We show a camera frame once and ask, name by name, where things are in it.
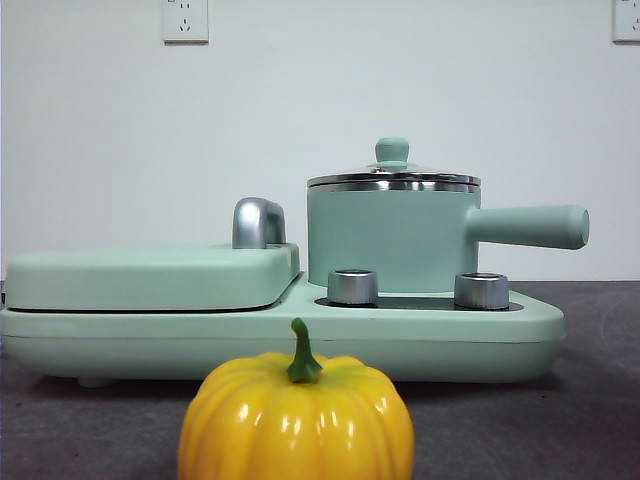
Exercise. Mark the glass lid with green knob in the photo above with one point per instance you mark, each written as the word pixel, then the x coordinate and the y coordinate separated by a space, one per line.
pixel 392 150

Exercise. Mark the yellow toy pumpkin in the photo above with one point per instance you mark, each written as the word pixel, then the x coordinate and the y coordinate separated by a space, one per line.
pixel 295 425

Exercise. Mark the silver control knob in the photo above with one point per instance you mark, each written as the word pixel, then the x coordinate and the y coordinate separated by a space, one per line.
pixel 481 290
pixel 352 287

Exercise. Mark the mint green appliance base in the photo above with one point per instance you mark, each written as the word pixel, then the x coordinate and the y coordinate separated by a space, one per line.
pixel 400 345

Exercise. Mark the mint green grill cover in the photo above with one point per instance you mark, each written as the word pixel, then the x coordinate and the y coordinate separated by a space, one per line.
pixel 150 280

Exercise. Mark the white wall socket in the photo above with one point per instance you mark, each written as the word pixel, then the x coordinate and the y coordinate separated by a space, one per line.
pixel 185 22
pixel 627 20

